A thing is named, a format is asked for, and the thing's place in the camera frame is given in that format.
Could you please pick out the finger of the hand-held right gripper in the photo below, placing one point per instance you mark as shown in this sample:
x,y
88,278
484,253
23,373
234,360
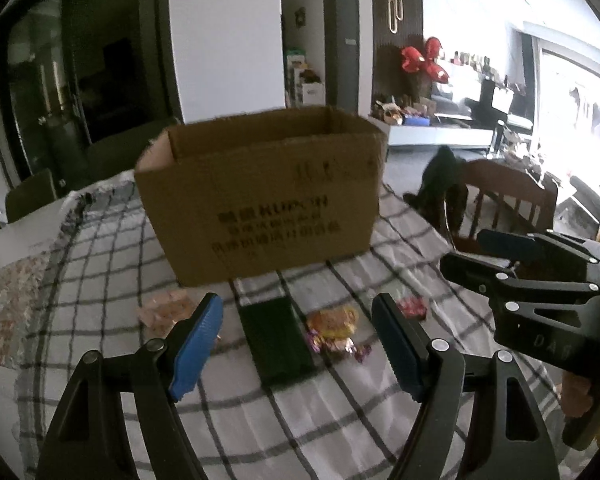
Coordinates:
x,y
510,247
475,272

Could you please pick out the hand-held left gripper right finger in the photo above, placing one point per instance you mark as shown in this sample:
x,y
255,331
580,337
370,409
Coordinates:
x,y
400,350

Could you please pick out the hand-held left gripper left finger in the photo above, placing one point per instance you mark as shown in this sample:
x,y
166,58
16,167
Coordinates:
x,y
197,345

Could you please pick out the red snack packet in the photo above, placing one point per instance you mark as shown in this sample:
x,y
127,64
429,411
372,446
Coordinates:
x,y
412,306

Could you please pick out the peach snack packet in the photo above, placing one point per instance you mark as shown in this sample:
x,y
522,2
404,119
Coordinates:
x,y
162,312

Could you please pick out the yellow snack packet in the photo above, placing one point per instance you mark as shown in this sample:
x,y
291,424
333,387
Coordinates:
x,y
332,322

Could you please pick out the dark green rectangular packet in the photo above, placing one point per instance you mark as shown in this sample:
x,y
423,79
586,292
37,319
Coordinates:
x,y
277,340

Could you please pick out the brown cardboard box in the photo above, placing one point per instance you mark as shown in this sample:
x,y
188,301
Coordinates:
x,y
260,200

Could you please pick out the person's right hand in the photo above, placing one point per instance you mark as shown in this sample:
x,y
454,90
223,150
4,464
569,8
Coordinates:
x,y
580,395

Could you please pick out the wooden chair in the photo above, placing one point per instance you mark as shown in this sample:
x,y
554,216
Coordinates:
x,y
510,185

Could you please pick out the grey checked tablecloth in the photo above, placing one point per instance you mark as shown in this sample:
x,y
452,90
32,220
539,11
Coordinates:
x,y
290,425

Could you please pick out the white low cabinet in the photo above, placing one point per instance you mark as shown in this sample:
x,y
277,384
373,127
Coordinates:
x,y
430,135

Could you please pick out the green upholstered chair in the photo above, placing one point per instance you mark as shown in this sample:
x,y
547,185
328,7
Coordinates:
x,y
130,150
30,197

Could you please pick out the red foil balloons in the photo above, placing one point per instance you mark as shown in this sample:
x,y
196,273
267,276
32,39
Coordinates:
x,y
420,57

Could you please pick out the white hallway shelf unit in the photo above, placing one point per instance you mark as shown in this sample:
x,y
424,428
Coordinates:
x,y
310,92

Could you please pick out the grey interior door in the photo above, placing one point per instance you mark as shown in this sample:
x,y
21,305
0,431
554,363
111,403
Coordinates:
x,y
341,45

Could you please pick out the dark glass sliding door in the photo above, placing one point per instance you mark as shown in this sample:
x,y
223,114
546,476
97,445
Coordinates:
x,y
105,60

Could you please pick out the looped wall light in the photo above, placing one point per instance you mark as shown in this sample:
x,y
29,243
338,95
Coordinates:
x,y
394,10

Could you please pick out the dark slatted wall panel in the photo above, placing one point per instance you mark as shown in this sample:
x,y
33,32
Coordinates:
x,y
410,0

